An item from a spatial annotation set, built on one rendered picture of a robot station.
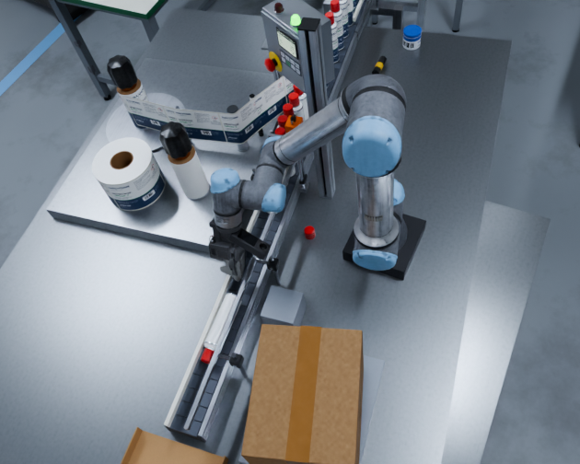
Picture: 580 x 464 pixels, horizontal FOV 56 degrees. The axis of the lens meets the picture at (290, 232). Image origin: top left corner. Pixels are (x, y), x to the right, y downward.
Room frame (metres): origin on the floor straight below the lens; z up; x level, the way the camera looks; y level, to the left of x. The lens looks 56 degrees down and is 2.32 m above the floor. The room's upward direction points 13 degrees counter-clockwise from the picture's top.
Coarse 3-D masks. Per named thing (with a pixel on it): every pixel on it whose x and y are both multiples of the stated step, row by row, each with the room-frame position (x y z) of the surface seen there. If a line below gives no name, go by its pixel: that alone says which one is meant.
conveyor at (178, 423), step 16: (352, 32) 1.85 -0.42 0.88; (336, 64) 1.68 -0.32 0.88; (304, 160) 1.25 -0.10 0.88; (288, 192) 1.12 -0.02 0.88; (256, 224) 1.03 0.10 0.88; (272, 224) 1.01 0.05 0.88; (272, 240) 0.95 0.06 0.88; (256, 272) 0.85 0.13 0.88; (240, 304) 0.76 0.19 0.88; (240, 320) 0.70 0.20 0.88; (224, 352) 0.62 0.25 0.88; (192, 384) 0.55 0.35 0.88; (208, 384) 0.54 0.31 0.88; (192, 400) 0.50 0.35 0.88; (208, 400) 0.49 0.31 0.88; (176, 416) 0.47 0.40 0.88; (192, 432) 0.42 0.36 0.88
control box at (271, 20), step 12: (276, 0) 1.28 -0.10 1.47; (288, 0) 1.27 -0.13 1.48; (300, 0) 1.26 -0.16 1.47; (264, 12) 1.25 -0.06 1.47; (288, 12) 1.22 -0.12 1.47; (300, 12) 1.21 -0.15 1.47; (312, 12) 1.20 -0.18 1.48; (264, 24) 1.25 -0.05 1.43; (276, 24) 1.20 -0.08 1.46; (288, 24) 1.17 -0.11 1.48; (324, 24) 1.15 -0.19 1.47; (276, 36) 1.21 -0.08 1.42; (324, 36) 1.14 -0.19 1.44; (276, 48) 1.21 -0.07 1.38; (324, 48) 1.14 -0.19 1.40; (276, 60) 1.22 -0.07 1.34; (300, 60) 1.12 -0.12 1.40; (324, 60) 1.14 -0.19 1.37; (288, 72) 1.18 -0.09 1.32; (300, 84) 1.13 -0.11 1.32
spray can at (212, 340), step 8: (232, 296) 0.76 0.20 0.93; (224, 304) 0.74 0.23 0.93; (232, 304) 0.74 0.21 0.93; (224, 312) 0.72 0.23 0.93; (216, 320) 0.70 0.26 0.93; (224, 320) 0.69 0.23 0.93; (216, 328) 0.67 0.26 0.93; (208, 336) 0.66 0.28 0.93; (216, 336) 0.65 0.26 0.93; (208, 344) 0.63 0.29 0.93; (216, 344) 0.63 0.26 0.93; (208, 352) 0.61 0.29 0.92; (208, 360) 0.59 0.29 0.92
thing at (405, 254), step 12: (408, 216) 0.93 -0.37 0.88; (408, 228) 0.88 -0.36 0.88; (420, 228) 0.87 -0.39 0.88; (348, 240) 0.89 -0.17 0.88; (408, 240) 0.84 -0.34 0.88; (348, 252) 0.85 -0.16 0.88; (408, 252) 0.80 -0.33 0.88; (396, 264) 0.77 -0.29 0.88; (408, 264) 0.77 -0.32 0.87; (396, 276) 0.75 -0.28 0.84
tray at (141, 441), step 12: (144, 432) 0.47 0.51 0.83; (132, 444) 0.43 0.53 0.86; (144, 444) 0.43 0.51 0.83; (156, 444) 0.43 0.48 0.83; (168, 444) 0.42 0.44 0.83; (180, 444) 0.41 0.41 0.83; (132, 456) 0.41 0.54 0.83; (144, 456) 0.40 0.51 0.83; (156, 456) 0.40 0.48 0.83; (168, 456) 0.39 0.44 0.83; (180, 456) 0.38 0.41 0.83; (192, 456) 0.38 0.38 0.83; (204, 456) 0.37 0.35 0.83; (216, 456) 0.36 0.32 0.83
